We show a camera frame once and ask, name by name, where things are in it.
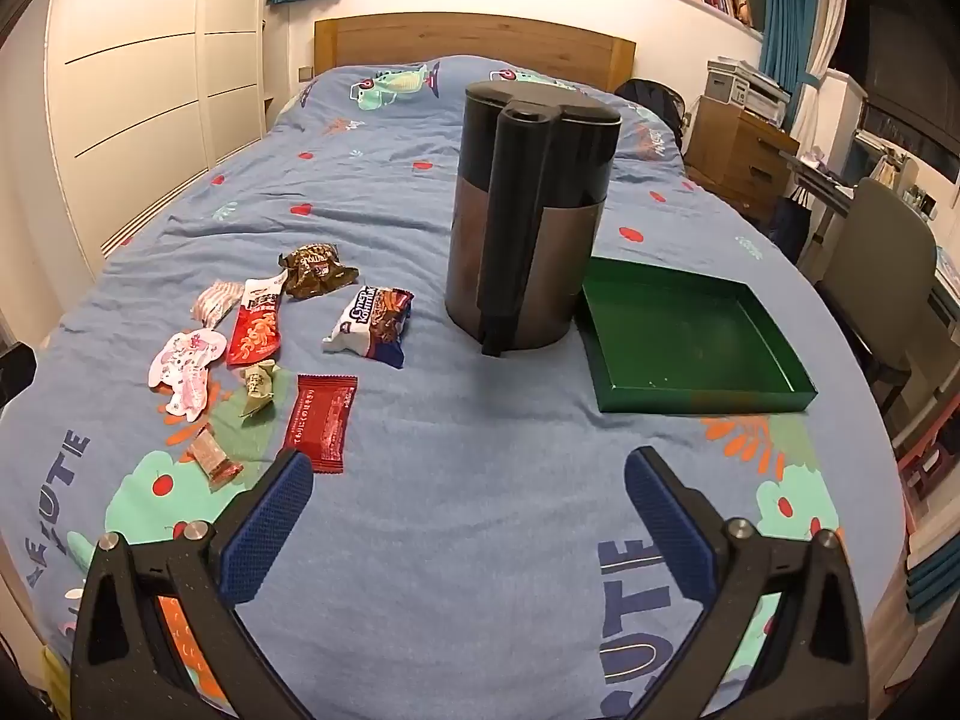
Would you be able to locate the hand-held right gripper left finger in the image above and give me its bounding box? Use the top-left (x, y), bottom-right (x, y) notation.
top-left (71, 450), bottom-right (314, 720)

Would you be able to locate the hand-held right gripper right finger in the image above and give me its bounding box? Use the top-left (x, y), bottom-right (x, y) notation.
top-left (624, 446), bottom-right (871, 720)

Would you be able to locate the clear brown candy packet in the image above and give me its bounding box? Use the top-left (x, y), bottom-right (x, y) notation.
top-left (186, 426), bottom-right (245, 492)

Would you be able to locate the red snack bar packet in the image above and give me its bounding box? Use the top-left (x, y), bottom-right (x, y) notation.
top-left (283, 373), bottom-right (359, 473)

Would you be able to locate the pink cartoon snack packet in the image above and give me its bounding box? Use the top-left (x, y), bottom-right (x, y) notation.
top-left (147, 328), bottom-right (228, 421)

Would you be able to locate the green tray box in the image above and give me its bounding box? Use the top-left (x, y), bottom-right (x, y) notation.
top-left (581, 255), bottom-right (818, 413)

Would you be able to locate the red and white snack packet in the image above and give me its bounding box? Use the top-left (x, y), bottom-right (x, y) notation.
top-left (226, 277), bottom-right (290, 367)

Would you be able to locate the pink striped snack packet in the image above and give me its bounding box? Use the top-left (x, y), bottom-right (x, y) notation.
top-left (191, 280), bottom-right (247, 329)

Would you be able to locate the blue printed blanket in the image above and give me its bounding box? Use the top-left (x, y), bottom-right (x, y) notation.
top-left (0, 56), bottom-right (912, 720)

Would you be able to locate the white and blue snack packet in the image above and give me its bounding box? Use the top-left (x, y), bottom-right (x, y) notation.
top-left (322, 285), bottom-right (416, 368)

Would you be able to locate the white wardrobe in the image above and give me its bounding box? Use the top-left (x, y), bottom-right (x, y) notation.
top-left (45, 0), bottom-right (271, 256)

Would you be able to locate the black and silver kettle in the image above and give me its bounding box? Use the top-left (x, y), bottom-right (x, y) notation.
top-left (444, 79), bottom-right (623, 358)

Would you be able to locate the dark shopping bag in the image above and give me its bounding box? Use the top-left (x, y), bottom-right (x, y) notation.
top-left (769, 187), bottom-right (815, 256)

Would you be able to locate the grey chair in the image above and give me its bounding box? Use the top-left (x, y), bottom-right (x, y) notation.
top-left (814, 176), bottom-right (938, 421)

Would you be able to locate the wooden drawer cabinet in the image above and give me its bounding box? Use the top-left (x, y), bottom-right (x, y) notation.
top-left (686, 94), bottom-right (800, 222)

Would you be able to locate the white desk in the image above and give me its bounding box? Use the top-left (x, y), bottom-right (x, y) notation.
top-left (780, 131), bottom-right (960, 241)

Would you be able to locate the black backpack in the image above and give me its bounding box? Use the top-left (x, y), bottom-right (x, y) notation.
top-left (615, 79), bottom-right (687, 158)

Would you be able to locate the white printer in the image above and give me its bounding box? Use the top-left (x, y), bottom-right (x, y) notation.
top-left (705, 56), bottom-right (792, 125)

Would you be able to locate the wooden headboard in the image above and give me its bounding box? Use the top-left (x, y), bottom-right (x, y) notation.
top-left (313, 13), bottom-right (637, 95)

